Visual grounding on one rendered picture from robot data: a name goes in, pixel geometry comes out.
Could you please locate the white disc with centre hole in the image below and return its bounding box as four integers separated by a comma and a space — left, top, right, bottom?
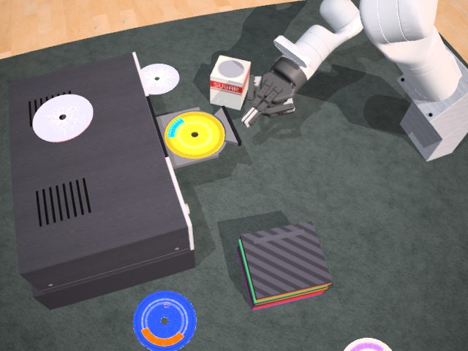
141, 64, 179, 95
344, 338, 392, 351
33, 94, 93, 142

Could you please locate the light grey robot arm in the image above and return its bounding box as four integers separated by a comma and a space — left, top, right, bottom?
273, 0, 462, 102

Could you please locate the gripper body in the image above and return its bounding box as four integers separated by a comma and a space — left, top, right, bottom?
260, 57, 307, 105

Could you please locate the blue cd with orange label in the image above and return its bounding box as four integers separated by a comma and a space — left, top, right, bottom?
133, 291, 196, 351

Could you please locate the yellow-labelled cd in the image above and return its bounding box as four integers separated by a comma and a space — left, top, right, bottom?
165, 112, 224, 159

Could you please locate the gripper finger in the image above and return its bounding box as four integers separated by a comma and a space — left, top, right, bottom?
244, 86, 295, 127
241, 75, 273, 124

